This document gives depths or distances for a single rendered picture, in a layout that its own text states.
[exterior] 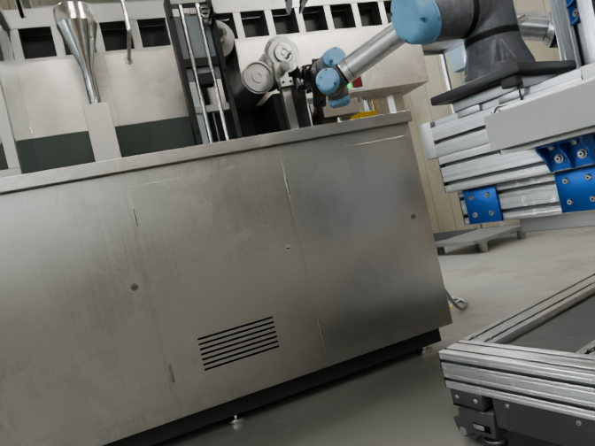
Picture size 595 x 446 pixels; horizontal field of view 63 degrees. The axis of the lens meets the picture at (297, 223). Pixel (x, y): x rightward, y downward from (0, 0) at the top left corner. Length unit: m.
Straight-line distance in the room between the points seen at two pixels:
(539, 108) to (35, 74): 1.86
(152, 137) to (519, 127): 1.57
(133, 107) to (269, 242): 0.93
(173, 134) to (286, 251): 0.84
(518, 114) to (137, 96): 1.62
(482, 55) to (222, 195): 0.86
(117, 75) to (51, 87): 0.26
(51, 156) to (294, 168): 1.01
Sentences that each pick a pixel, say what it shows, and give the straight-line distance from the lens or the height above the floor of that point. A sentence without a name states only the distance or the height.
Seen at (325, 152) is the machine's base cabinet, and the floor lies 0.81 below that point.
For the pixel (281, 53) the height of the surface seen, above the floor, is 1.25.
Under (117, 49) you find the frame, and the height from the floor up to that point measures 1.49.
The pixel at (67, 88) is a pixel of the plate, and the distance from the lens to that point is 2.24.
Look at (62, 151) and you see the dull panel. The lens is 2.19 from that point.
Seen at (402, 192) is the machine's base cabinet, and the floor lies 0.61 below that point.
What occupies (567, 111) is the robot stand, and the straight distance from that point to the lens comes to 0.94.
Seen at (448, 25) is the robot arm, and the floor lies 0.94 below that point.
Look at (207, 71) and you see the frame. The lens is 1.84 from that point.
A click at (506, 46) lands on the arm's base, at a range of 1.18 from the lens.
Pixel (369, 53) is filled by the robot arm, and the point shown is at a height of 1.06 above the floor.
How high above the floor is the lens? 0.63
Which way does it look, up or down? 1 degrees down
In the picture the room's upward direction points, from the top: 13 degrees counter-clockwise
